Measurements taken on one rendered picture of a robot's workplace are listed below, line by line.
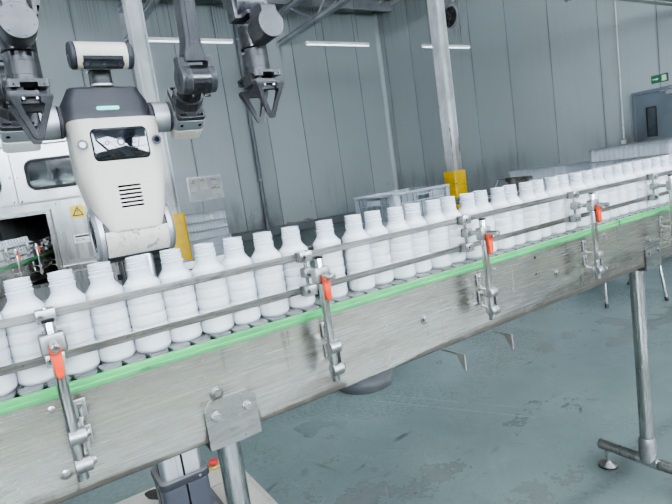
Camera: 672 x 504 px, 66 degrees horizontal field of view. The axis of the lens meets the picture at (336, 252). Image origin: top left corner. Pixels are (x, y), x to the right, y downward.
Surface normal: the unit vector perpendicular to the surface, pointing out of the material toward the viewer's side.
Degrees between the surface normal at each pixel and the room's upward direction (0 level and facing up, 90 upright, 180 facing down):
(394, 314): 90
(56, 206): 90
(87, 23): 90
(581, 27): 90
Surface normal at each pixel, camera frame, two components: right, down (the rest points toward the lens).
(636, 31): -0.83, 0.19
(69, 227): 0.26, 0.10
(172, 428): 0.54, 0.04
